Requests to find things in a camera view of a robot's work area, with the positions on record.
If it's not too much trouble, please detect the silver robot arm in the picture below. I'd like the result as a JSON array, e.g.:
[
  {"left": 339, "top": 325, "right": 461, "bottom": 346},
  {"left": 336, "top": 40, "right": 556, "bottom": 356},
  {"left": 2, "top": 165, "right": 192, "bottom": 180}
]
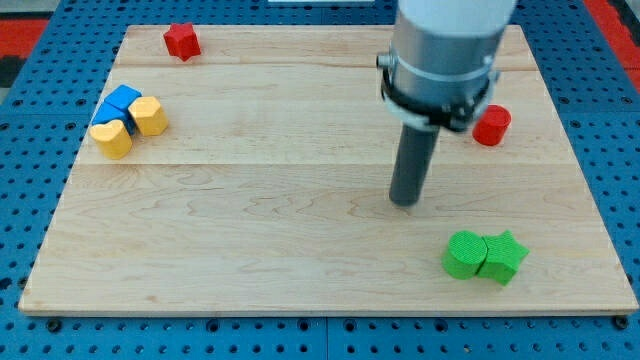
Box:
[{"left": 376, "top": 0, "right": 516, "bottom": 132}]

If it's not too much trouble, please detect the blue crescent block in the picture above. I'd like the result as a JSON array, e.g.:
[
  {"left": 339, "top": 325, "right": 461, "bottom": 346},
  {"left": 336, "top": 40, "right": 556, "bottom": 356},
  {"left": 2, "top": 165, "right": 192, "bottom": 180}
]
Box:
[{"left": 91, "top": 102, "right": 136, "bottom": 135}]

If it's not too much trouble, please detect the yellow heart block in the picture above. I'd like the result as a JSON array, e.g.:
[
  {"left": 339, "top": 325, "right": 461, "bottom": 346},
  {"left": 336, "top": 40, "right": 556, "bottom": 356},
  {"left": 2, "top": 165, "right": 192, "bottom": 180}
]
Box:
[{"left": 89, "top": 119, "right": 133, "bottom": 160}]

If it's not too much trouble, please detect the red star block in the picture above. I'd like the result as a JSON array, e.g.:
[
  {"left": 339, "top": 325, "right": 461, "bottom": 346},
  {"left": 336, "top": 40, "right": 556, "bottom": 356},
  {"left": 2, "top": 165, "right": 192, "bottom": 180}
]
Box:
[{"left": 163, "top": 22, "right": 201, "bottom": 62}]

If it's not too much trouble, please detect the green star block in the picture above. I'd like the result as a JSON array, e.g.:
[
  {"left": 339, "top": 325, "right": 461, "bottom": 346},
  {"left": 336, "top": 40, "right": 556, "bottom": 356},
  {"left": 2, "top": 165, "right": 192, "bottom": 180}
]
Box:
[{"left": 477, "top": 230, "right": 529, "bottom": 286}]

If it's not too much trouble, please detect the green cylinder block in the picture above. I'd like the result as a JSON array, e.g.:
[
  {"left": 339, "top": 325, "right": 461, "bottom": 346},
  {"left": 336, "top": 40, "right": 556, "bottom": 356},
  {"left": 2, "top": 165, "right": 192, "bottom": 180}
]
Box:
[{"left": 441, "top": 230, "right": 488, "bottom": 280}]

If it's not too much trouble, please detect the light wooden board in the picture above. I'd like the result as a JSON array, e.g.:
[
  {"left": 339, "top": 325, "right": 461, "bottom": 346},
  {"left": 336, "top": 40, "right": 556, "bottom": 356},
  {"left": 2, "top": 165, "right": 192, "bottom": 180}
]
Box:
[{"left": 19, "top": 25, "right": 638, "bottom": 317}]

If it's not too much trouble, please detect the yellow hexagon block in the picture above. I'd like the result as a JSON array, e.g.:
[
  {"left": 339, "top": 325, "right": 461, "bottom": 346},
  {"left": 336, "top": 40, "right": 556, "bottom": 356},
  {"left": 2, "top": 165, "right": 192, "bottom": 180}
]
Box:
[{"left": 128, "top": 96, "right": 169, "bottom": 136}]

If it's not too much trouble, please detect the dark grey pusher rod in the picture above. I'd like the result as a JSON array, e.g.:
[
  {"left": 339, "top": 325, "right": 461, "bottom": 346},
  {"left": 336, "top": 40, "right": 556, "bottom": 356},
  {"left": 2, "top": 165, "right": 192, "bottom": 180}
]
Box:
[{"left": 389, "top": 125, "right": 439, "bottom": 207}]

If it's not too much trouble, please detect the red cylinder block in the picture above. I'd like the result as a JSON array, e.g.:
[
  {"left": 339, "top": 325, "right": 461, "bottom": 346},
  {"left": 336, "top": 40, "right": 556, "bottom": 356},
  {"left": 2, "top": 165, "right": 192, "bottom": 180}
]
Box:
[{"left": 472, "top": 104, "right": 512, "bottom": 146}]

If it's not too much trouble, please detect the blue cube block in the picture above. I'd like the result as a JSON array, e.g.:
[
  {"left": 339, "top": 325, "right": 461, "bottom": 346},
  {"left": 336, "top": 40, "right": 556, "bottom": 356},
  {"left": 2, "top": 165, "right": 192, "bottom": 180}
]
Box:
[{"left": 104, "top": 84, "right": 142, "bottom": 112}]

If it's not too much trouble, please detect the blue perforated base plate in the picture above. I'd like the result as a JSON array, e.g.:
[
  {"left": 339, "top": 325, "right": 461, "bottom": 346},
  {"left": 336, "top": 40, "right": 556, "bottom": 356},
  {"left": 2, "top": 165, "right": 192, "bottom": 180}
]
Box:
[{"left": 1, "top": 0, "right": 639, "bottom": 359}]

